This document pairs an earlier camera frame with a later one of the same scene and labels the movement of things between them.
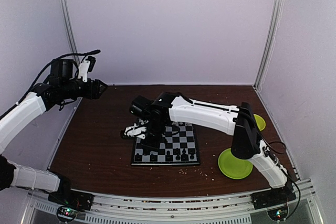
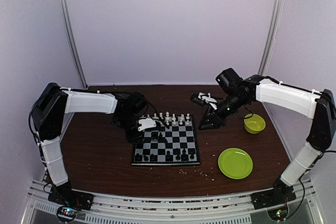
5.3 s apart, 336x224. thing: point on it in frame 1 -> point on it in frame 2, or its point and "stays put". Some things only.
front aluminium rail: [230, 209] stays put
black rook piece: [153, 158] -> [137, 157]
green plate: [233, 167] stays put
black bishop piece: [178, 157] stays put
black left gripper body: [70, 90] -> [129, 136]
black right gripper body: [155, 144] -> [234, 103]
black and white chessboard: [181, 147] stays put
